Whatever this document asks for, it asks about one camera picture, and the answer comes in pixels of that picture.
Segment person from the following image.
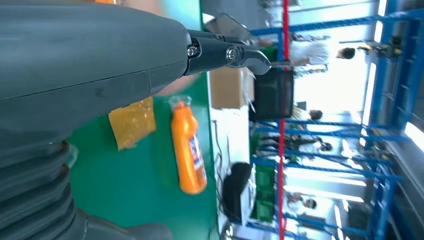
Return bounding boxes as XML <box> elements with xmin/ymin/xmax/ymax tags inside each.
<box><xmin>289</xmin><ymin>39</ymin><xmax>357</xmax><ymax>68</ymax></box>
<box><xmin>288</xmin><ymin>135</ymin><xmax>333</xmax><ymax>154</ymax></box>
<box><xmin>291</xmin><ymin>105</ymin><xmax>324</xmax><ymax>122</ymax></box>
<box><xmin>286</xmin><ymin>193</ymin><xmax>318</xmax><ymax>216</ymax></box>

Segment orange detergent bottle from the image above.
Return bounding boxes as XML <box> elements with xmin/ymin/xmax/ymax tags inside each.
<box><xmin>168</xmin><ymin>96</ymin><xmax>208</xmax><ymax>195</ymax></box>

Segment red pole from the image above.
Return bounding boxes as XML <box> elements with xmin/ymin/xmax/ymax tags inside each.
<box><xmin>277</xmin><ymin>0</ymin><xmax>290</xmax><ymax>240</ymax></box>

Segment brown cardboard box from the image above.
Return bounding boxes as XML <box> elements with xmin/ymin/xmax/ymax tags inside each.
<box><xmin>208</xmin><ymin>67</ymin><xmax>255</xmax><ymax>110</ymax></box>

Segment blue shelf rack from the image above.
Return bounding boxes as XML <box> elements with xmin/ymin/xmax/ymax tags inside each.
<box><xmin>248</xmin><ymin>0</ymin><xmax>424</xmax><ymax>240</ymax></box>

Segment black cable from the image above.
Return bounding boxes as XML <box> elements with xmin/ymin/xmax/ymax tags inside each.
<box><xmin>211</xmin><ymin>119</ymin><xmax>233</xmax><ymax>216</ymax></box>

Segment printed white paper sheet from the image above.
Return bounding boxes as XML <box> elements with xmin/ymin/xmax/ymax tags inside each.
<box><xmin>240</xmin><ymin>178</ymin><xmax>258</xmax><ymax>226</ymax></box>

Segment yellow taped mat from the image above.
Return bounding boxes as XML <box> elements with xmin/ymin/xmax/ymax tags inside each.
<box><xmin>108</xmin><ymin>96</ymin><xmax>157</xmax><ymax>152</ymax></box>

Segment ceiling light strip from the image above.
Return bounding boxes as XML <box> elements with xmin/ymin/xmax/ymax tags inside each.
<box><xmin>404</xmin><ymin>121</ymin><xmax>424</xmax><ymax>153</ymax></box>

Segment black monitor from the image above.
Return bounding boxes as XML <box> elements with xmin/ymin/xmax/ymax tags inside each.
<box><xmin>250</xmin><ymin>67</ymin><xmax>295</xmax><ymax>122</ymax></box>

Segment black carry case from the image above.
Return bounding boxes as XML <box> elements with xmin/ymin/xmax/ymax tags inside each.
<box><xmin>222</xmin><ymin>162</ymin><xmax>253</xmax><ymax>221</ymax></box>

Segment green crates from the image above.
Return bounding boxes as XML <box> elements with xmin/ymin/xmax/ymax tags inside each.
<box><xmin>254</xmin><ymin>163</ymin><xmax>277</xmax><ymax>222</ymax></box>

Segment white table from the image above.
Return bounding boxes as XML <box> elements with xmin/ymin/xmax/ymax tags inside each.
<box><xmin>202</xmin><ymin>13</ymin><xmax>263</xmax><ymax>240</ymax></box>

